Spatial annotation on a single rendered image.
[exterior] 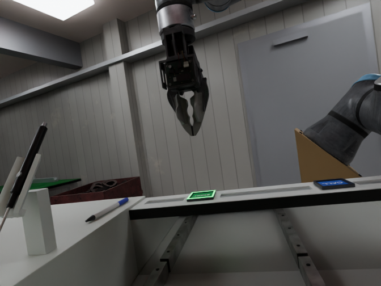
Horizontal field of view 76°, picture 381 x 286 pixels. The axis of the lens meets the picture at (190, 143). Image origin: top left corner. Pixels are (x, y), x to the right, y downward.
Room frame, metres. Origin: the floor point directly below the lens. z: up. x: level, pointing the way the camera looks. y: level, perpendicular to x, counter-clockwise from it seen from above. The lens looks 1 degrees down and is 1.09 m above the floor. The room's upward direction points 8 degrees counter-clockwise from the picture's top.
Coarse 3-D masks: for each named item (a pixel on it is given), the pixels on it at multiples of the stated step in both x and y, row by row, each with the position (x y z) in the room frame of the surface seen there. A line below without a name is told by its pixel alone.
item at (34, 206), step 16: (16, 160) 0.33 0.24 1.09; (32, 176) 0.31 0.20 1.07; (32, 192) 0.32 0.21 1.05; (48, 192) 0.34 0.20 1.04; (0, 208) 0.29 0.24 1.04; (16, 208) 0.28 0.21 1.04; (32, 208) 0.32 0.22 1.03; (48, 208) 0.33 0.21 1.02; (32, 224) 0.32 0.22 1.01; (48, 224) 0.33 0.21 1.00; (32, 240) 0.32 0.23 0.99; (48, 240) 0.32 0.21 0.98
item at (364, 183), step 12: (348, 180) 0.49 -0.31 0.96; (360, 180) 0.48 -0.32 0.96; (372, 180) 0.47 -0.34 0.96; (216, 192) 0.55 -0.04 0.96; (228, 192) 0.53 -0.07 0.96; (240, 192) 0.52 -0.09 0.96; (252, 192) 0.52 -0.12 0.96; (264, 192) 0.50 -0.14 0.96; (276, 192) 0.48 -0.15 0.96; (288, 192) 0.46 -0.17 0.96; (300, 192) 0.45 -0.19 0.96; (312, 192) 0.44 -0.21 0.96; (324, 192) 0.43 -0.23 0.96; (144, 204) 0.53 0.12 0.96; (156, 204) 0.52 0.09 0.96; (168, 204) 0.50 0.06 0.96; (180, 204) 0.49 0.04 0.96; (192, 204) 0.48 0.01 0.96
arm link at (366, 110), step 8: (376, 80) 0.55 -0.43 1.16; (376, 88) 0.54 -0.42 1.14; (368, 96) 0.59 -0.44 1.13; (376, 96) 0.54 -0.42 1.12; (368, 104) 0.58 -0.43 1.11; (376, 104) 0.54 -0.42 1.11; (360, 112) 0.61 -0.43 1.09; (368, 112) 0.57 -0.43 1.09; (376, 112) 0.54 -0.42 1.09; (360, 120) 0.62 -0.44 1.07; (368, 120) 0.58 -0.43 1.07; (376, 120) 0.55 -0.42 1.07; (368, 128) 0.61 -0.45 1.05; (376, 128) 0.56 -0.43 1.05
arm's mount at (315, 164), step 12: (300, 132) 0.68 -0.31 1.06; (300, 144) 0.67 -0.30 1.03; (312, 144) 0.65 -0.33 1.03; (300, 156) 0.67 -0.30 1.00; (312, 156) 0.65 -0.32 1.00; (324, 156) 0.64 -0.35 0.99; (300, 168) 0.67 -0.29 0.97; (312, 168) 0.66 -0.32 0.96; (324, 168) 0.64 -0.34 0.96; (336, 168) 0.63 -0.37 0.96; (348, 168) 0.62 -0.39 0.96; (312, 180) 0.66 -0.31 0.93
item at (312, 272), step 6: (300, 258) 0.43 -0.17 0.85; (306, 258) 0.43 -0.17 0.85; (300, 264) 0.42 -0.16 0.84; (306, 264) 0.41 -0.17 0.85; (312, 264) 0.41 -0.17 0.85; (300, 270) 0.43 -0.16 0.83; (306, 270) 0.39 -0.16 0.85; (312, 270) 0.39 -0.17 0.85; (306, 276) 0.38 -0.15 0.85; (312, 276) 0.37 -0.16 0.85; (318, 276) 0.37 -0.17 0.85; (306, 282) 0.39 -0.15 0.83; (312, 282) 0.36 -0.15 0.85; (318, 282) 0.36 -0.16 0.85
